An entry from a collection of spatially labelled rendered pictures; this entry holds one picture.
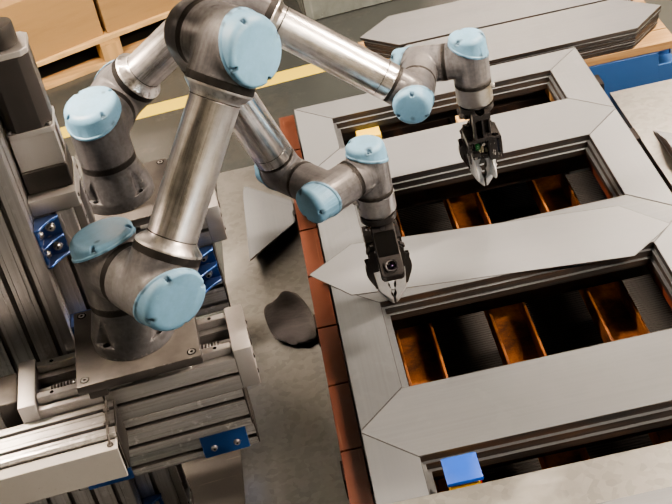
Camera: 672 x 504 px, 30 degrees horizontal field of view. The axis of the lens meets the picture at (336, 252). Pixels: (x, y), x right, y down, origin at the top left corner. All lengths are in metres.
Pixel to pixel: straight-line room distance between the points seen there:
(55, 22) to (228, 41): 3.75
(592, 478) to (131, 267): 0.80
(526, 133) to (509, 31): 0.55
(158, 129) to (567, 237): 2.83
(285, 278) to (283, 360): 0.30
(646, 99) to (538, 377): 1.17
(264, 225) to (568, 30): 0.98
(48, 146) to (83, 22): 3.44
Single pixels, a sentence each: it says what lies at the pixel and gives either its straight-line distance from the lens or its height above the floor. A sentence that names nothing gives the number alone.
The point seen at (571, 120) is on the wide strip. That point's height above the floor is 0.86.
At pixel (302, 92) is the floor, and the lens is 5.17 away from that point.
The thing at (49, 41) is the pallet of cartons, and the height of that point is 0.20.
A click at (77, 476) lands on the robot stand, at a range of 2.25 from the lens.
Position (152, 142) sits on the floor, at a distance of 5.08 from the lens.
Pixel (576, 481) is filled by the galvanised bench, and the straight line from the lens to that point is 1.84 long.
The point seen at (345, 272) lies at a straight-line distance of 2.61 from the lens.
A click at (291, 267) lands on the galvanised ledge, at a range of 2.97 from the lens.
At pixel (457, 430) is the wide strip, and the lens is 2.21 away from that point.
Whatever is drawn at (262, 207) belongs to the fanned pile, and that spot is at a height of 0.72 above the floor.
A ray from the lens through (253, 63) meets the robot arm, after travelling 2.00.
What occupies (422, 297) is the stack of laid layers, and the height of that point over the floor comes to 0.85.
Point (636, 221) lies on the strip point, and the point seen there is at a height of 0.86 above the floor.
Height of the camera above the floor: 2.39
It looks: 35 degrees down
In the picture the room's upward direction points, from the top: 12 degrees counter-clockwise
